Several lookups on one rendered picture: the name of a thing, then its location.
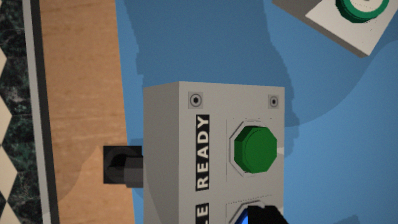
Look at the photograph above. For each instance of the green screw cap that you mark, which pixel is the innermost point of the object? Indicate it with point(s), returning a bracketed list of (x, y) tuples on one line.
[(360, 11)]

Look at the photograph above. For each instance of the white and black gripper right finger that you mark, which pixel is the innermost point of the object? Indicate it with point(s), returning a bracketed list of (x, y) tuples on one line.
[(273, 214)]

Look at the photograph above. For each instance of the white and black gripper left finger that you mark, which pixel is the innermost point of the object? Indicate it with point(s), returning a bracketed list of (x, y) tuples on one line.
[(256, 215)]

